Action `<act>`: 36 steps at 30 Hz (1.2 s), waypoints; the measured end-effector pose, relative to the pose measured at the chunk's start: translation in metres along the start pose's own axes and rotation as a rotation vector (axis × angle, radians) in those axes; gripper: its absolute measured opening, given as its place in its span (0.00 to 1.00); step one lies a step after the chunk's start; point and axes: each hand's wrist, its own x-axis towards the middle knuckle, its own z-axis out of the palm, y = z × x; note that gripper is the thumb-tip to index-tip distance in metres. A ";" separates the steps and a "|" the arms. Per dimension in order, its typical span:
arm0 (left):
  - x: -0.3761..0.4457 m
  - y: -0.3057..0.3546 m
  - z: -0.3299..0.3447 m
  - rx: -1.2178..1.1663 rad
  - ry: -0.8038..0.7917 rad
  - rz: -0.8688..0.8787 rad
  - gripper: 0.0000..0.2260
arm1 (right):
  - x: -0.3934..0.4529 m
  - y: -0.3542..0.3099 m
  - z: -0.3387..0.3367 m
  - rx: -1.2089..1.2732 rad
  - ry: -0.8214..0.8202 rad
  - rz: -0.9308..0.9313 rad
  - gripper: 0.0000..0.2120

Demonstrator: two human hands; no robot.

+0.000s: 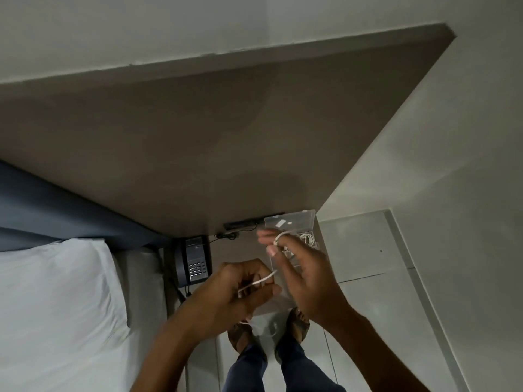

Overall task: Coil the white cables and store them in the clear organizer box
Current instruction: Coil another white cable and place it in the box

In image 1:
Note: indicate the person's left thumb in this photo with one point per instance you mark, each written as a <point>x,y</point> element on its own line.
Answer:
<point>265,293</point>

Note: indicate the black desk telephone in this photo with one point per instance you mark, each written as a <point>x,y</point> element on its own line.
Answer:
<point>194,261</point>

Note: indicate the white pillow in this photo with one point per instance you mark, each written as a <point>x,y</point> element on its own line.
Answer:
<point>53,314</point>

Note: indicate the brown right sandal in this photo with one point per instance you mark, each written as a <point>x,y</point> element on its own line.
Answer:
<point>297,322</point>

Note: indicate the person's left forearm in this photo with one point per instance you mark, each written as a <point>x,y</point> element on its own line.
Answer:
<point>175,355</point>

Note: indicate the person's right forearm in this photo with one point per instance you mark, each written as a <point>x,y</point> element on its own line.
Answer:
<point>376,355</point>

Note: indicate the clear plastic box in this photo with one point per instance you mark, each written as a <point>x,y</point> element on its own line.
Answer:
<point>291,221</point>

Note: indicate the person's left hand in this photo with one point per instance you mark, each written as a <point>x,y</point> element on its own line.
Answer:
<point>222,298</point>

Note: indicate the blue-grey padded headboard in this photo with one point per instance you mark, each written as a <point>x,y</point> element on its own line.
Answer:
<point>61,208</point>

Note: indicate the person's right hand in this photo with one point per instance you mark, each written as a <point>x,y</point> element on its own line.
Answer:
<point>314,281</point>

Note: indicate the brown sandal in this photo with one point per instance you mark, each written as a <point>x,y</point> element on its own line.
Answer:
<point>297,322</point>
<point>239,334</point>

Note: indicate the brown left sandal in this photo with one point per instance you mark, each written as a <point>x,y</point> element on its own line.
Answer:
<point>239,334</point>

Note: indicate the blue jeans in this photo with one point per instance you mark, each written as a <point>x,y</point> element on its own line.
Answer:
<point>249,371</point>

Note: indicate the white bed sheet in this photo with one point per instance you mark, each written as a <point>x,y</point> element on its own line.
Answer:
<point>141,281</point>

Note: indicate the person's right thumb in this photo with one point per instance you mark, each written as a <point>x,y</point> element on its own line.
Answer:
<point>274,251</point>

